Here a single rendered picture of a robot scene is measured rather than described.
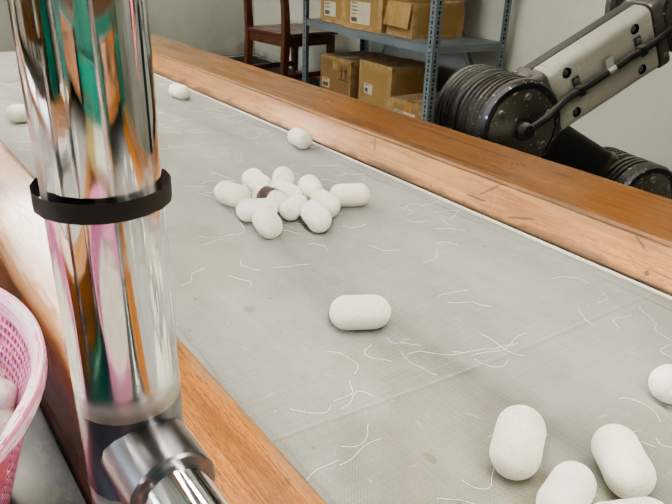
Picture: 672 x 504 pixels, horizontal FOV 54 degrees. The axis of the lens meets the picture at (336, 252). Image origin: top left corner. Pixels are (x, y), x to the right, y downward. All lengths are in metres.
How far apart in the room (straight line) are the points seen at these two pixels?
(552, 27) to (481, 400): 2.75
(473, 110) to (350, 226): 0.40
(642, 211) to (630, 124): 2.26
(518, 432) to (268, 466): 0.11
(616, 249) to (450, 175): 0.17
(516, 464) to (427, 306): 0.15
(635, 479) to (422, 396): 0.10
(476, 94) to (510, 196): 0.35
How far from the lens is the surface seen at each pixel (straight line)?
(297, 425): 0.32
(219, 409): 0.29
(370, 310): 0.38
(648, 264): 0.50
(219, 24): 5.30
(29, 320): 0.36
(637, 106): 2.79
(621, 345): 0.42
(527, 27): 3.13
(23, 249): 0.46
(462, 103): 0.91
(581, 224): 0.53
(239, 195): 0.55
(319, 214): 0.50
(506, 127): 0.89
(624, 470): 0.30
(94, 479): 0.17
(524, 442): 0.29
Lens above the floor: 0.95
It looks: 25 degrees down
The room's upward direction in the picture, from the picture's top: 2 degrees clockwise
